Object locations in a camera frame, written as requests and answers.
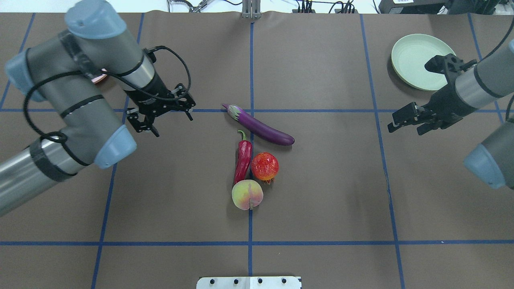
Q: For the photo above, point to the aluminium frame post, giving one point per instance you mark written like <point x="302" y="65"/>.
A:
<point x="251" y="9"/>

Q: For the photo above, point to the red chili pepper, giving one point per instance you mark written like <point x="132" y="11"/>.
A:
<point x="244" y="157"/>

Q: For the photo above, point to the yellow pink peach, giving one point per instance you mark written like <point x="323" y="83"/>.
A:
<point x="247" y="194"/>

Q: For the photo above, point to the red pomegranate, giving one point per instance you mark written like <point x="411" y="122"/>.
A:
<point x="264" y="167"/>

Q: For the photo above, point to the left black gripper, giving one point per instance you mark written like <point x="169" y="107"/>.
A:
<point x="149" y="95"/>

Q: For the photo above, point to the purple eggplant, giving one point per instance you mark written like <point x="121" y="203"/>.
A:
<point x="257" y="127"/>

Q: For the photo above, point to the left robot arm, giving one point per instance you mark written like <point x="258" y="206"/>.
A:
<point x="75" y="124"/>

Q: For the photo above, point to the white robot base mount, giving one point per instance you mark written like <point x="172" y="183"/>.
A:
<point x="249" y="282"/>

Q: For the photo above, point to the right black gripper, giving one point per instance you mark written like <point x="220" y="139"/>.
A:
<point x="444" y="99"/>

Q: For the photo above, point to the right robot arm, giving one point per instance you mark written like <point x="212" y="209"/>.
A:
<point x="470" y="88"/>

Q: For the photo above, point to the pink plate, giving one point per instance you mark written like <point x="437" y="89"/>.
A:
<point x="99" y="79"/>

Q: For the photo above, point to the green plate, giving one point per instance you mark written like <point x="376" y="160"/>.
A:
<point x="409" y="56"/>

